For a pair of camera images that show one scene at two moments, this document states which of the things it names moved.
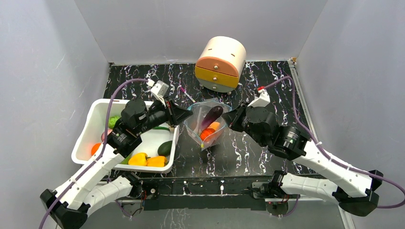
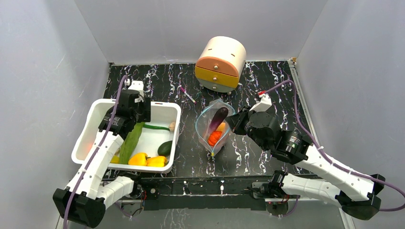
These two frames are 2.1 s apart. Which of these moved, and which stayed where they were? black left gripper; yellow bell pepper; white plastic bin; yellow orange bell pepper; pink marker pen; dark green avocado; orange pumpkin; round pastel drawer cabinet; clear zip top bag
Moved: clear zip top bag; orange pumpkin; black left gripper
Stayed: pink marker pen; round pastel drawer cabinet; yellow bell pepper; dark green avocado; yellow orange bell pepper; white plastic bin
